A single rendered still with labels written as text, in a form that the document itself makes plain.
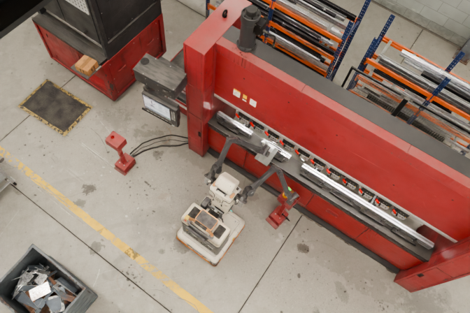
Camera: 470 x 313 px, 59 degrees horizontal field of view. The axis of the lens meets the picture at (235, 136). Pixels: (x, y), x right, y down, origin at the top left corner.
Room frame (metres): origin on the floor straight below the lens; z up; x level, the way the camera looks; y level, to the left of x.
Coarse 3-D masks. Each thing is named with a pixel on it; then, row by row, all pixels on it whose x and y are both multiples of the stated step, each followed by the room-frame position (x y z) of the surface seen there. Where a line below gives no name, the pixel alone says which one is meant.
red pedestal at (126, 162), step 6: (114, 132) 2.27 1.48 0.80; (108, 138) 2.17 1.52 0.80; (114, 138) 2.18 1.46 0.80; (120, 138) 2.20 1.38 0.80; (108, 144) 2.12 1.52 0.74; (114, 144) 2.11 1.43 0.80; (120, 144) 2.12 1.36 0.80; (120, 150) 2.17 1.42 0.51; (120, 156) 2.15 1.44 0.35; (126, 156) 2.26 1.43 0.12; (120, 162) 2.16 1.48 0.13; (126, 162) 2.17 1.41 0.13; (132, 162) 2.20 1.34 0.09; (114, 168) 2.10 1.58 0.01; (120, 168) 2.08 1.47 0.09; (126, 168) 2.09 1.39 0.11; (126, 174) 2.05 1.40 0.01
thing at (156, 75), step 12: (144, 60) 2.57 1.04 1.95; (156, 60) 2.60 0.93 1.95; (144, 72) 2.43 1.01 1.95; (156, 72) 2.45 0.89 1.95; (168, 72) 2.47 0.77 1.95; (180, 72) 2.50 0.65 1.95; (144, 84) 2.41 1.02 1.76; (156, 84) 2.34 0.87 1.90; (168, 84) 2.33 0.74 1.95; (180, 84) 2.38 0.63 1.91; (168, 96) 2.30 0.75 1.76
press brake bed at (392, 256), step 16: (208, 128) 2.57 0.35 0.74; (208, 144) 2.57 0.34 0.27; (224, 144) 2.46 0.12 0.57; (224, 160) 2.47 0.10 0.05; (240, 160) 2.35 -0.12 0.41; (256, 160) 2.25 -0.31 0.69; (256, 176) 2.26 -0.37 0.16; (272, 176) 2.14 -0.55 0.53; (288, 176) 2.06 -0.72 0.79; (272, 192) 2.11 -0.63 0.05; (304, 192) 1.94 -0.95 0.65; (304, 208) 1.95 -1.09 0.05; (320, 208) 1.82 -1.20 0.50; (336, 208) 1.76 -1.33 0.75; (320, 224) 1.78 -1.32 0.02; (336, 224) 1.70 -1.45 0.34; (352, 224) 1.65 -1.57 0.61; (352, 240) 1.62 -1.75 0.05; (368, 240) 1.53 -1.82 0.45; (384, 240) 1.48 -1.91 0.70; (384, 256) 1.41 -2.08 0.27; (400, 256) 1.37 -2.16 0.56; (416, 256) 1.33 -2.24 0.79
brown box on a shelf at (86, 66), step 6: (84, 54) 3.14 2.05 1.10; (78, 60) 3.11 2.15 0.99; (84, 60) 3.05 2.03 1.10; (90, 60) 3.06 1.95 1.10; (72, 66) 3.00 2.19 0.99; (78, 66) 2.94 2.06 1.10; (84, 66) 2.95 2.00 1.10; (90, 66) 2.97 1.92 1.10; (96, 66) 3.03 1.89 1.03; (78, 72) 2.93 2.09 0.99; (84, 72) 2.91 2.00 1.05; (90, 72) 2.93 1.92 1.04
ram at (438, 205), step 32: (224, 64) 2.63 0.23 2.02; (224, 96) 2.61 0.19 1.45; (256, 96) 2.45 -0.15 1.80; (288, 96) 2.31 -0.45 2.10; (288, 128) 2.26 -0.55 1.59; (320, 128) 2.13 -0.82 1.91; (320, 160) 2.06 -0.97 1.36; (352, 160) 1.94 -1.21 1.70; (384, 160) 1.84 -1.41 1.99; (384, 192) 1.75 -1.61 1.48; (416, 192) 1.66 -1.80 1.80; (448, 192) 1.58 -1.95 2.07; (448, 224) 1.47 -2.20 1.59
